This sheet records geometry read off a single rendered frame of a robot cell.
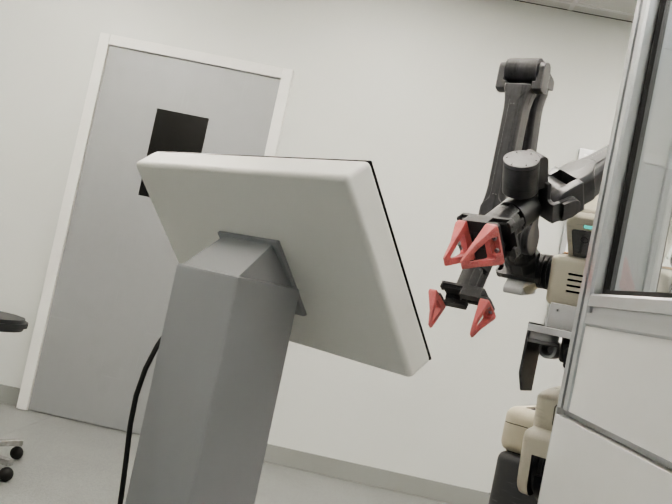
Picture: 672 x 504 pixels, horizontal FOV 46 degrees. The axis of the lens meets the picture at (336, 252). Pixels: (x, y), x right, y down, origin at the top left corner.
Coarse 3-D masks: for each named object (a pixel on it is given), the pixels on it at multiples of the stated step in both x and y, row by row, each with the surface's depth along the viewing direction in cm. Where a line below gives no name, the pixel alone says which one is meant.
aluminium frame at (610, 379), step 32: (640, 0) 101; (640, 32) 98; (640, 64) 98; (640, 96) 98; (608, 160) 100; (608, 192) 98; (608, 224) 97; (608, 256) 97; (576, 320) 99; (608, 320) 89; (640, 320) 81; (576, 352) 97; (608, 352) 88; (640, 352) 80; (576, 384) 95; (608, 384) 86; (640, 384) 79; (608, 416) 85; (640, 416) 77
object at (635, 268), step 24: (648, 96) 96; (648, 120) 94; (648, 144) 93; (648, 168) 92; (648, 192) 90; (624, 216) 96; (648, 216) 89; (624, 240) 94; (648, 240) 88; (624, 264) 93; (648, 264) 86; (624, 288) 91; (648, 288) 85
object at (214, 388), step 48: (192, 288) 118; (240, 288) 111; (288, 288) 117; (192, 336) 115; (240, 336) 112; (288, 336) 118; (192, 384) 113; (240, 384) 113; (144, 432) 120; (192, 432) 111; (240, 432) 114; (144, 480) 118; (192, 480) 110; (240, 480) 115
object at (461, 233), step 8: (456, 224) 125; (464, 224) 124; (456, 232) 124; (464, 232) 125; (456, 240) 123; (464, 240) 125; (472, 240) 127; (448, 248) 123; (464, 248) 126; (480, 248) 126; (448, 256) 122; (456, 256) 125; (472, 256) 127; (480, 256) 127; (504, 256) 124; (448, 264) 123
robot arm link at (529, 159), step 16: (512, 160) 125; (528, 160) 125; (544, 160) 126; (512, 176) 125; (528, 176) 124; (544, 176) 127; (512, 192) 126; (528, 192) 126; (544, 192) 129; (544, 208) 131; (560, 208) 130; (576, 208) 130
